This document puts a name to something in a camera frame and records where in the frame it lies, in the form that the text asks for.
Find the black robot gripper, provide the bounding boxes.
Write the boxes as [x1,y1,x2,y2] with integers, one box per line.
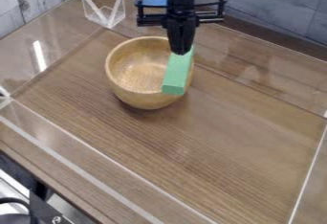
[134,0,226,55]

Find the green rectangular block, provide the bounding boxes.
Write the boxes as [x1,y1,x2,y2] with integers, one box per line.
[162,50,194,96]

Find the wooden bowl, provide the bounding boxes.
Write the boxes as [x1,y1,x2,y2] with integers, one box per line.
[104,36,194,110]

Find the clear acrylic corner bracket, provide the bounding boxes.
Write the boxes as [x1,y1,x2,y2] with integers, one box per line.
[82,0,127,29]

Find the black metal table mount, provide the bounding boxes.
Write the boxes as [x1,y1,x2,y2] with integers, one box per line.
[30,192,74,224]

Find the black cable bottom left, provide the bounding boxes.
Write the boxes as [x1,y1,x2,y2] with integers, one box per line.
[0,196,38,224]

